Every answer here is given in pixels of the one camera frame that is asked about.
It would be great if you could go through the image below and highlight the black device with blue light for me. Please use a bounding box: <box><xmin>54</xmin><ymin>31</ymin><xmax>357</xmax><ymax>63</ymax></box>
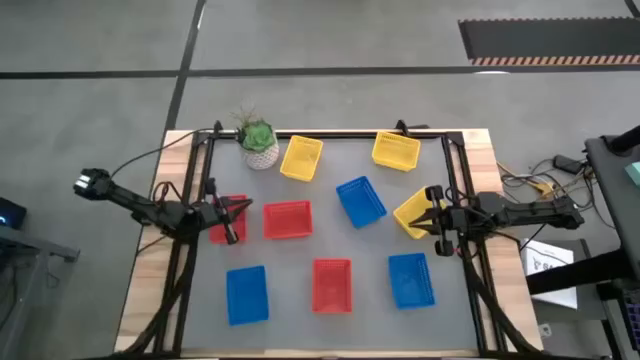
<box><xmin>0</xmin><ymin>197</ymin><xmax>28</xmax><ymax>231</ymax></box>

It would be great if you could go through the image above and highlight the black hazard-striped floor mat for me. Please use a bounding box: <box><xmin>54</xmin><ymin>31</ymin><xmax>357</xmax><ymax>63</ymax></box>
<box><xmin>458</xmin><ymin>17</ymin><xmax>640</xmax><ymax>67</ymax></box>

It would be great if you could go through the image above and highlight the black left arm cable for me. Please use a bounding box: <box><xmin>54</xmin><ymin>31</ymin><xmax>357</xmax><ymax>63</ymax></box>
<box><xmin>108</xmin><ymin>127</ymin><xmax>217</xmax><ymax>180</ymax></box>

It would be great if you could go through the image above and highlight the red plastic mesh basket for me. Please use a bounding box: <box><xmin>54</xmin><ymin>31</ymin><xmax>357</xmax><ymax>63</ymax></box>
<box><xmin>262</xmin><ymin>199</ymin><xmax>315</xmax><ymax>241</ymax></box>
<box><xmin>208</xmin><ymin>193</ymin><xmax>250</xmax><ymax>246</ymax></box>
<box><xmin>311</xmin><ymin>257</ymin><xmax>354</xmax><ymax>315</ymax></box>

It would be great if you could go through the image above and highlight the grey table mat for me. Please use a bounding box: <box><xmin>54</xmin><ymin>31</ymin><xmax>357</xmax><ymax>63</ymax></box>
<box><xmin>182</xmin><ymin>137</ymin><xmax>481</xmax><ymax>351</ymax></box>

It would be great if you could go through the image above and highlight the green succulent in patterned pot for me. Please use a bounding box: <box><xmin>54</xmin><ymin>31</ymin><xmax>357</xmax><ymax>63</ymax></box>
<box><xmin>229</xmin><ymin>102</ymin><xmax>281</xmax><ymax>171</ymax></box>

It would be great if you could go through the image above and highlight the grey metal desk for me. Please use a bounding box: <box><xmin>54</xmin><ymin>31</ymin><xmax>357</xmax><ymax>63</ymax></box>
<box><xmin>0</xmin><ymin>224</ymin><xmax>81</xmax><ymax>360</ymax></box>

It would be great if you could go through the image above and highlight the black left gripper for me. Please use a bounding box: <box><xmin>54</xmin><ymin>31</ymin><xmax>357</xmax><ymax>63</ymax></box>
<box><xmin>195</xmin><ymin>178</ymin><xmax>255</xmax><ymax>246</ymax></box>

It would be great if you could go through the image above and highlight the white cardboard box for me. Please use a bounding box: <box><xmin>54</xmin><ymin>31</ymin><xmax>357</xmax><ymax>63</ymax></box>
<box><xmin>519</xmin><ymin>238</ymin><xmax>579</xmax><ymax>310</ymax></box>

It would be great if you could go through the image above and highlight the blue plastic mesh basket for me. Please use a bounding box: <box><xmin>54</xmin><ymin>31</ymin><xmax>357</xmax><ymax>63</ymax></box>
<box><xmin>335</xmin><ymin>175</ymin><xmax>389</xmax><ymax>230</ymax></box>
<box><xmin>388</xmin><ymin>252</ymin><xmax>437</xmax><ymax>311</ymax></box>
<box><xmin>225</xmin><ymin>264</ymin><xmax>270</xmax><ymax>327</ymax></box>

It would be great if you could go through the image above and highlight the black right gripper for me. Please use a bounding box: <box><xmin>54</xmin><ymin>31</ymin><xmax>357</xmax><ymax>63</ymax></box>
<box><xmin>410</xmin><ymin>185</ymin><xmax>470</xmax><ymax>256</ymax></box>

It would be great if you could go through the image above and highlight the black desk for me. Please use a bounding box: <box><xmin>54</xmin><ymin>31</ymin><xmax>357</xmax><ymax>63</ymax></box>
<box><xmin>525</xmin><ymin>124</ymin><xmax>640</xmax><ymax>360</ymax></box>

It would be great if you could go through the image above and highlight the tangled floor cable bundle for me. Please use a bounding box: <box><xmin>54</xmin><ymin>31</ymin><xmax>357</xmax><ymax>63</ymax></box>
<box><xmin>496</xmin><ymin>157</ymin><xmax>609</xmax><ymax>229</ymax></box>

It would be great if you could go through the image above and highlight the black power adapter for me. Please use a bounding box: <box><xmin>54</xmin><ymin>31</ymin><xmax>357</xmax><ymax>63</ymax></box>
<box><xmin>552</xmin><ymin>154</ymin><xmax>584</xmax><ymax>175</ymax></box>

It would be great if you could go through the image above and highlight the purple-lit keyboard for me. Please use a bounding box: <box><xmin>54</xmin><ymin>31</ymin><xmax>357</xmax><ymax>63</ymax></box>
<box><xmin>619</xmin><ymin>289</ymin><xmax>640</xmax><ymax>351</ymax></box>

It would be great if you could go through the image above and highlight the black aluminium rig frame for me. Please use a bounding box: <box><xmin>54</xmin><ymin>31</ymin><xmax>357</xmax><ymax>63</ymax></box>
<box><xmin>119</xmin><ymin>119</ymin><xmax>546</xmax><ymax>360</ymax></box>

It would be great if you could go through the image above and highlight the yellow plastic mesh basket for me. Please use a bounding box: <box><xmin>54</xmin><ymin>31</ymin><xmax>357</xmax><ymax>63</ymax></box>
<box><xmin>392</xmin><ymin>185</ymin><xmax>448</xmax><ymax>241</ymax></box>
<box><xmin>279</xmin><ymin>134</ymin><xmax>325</xmax><ymax>183</ymax></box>
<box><xmin>371</xmin><ymin>130</ymin><xmax>422</xmax><ymax>173</ymax></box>

